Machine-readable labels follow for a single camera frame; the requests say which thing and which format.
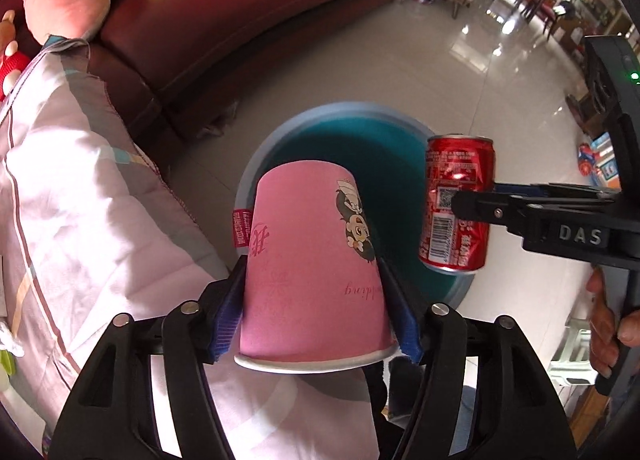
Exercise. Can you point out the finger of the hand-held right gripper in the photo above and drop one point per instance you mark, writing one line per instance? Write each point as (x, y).
(487, 212)
(550, 188)

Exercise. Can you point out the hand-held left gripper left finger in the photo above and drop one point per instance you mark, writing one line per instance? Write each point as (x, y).
(227, 312)

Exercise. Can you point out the grey round bin teal liner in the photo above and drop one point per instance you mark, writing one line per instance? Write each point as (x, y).
(360, 139)

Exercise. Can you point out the white plastic rack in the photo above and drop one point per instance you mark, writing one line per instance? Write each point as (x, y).
(572, 355)

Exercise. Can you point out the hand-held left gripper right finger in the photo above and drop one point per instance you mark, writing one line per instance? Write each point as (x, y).
(402, 320)

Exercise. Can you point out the person's right hand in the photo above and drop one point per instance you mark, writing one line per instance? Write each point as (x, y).
(602, 325)

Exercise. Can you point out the pink striped quilt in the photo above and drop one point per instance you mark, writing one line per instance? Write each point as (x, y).
(75, 190)

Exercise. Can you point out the red and white plush toy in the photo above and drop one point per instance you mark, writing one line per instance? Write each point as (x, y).
(12, 64)

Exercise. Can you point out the dark red leather sofa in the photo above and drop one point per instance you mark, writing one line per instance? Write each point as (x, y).
(250, 4)

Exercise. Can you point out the red soda can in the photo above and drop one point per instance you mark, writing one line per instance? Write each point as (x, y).
(452, 172)

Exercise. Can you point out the pink paper cup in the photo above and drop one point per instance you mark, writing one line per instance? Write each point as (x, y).
(310, 265)

